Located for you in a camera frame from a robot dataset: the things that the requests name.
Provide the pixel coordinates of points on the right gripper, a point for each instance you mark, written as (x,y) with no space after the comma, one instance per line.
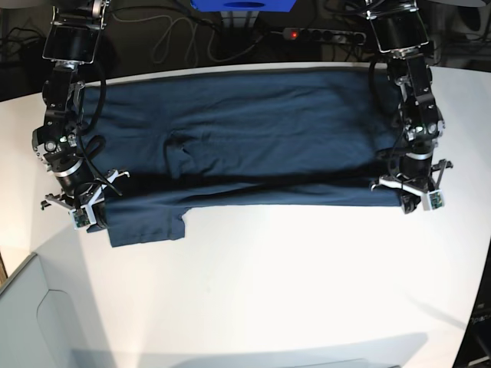
(81,192)

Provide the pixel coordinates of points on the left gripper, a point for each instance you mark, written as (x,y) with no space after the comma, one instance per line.
(410,189)

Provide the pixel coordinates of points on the dark blue T-shirt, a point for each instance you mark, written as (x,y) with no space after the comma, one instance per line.
(265,138)

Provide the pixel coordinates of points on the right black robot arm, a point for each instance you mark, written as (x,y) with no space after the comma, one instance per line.
(72,42)

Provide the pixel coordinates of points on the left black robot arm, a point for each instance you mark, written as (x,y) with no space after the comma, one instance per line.
(401,37)

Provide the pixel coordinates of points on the black power strip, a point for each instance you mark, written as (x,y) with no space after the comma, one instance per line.
(324,35)

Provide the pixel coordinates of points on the blue box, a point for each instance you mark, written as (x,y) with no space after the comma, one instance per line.
(243,5)

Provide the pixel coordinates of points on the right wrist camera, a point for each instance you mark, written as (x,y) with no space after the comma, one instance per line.
(83,217)

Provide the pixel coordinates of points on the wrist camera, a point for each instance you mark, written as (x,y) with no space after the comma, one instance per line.
(433,200)
(83,217)

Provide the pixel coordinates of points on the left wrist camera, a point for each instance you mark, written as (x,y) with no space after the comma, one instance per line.
(433,200)

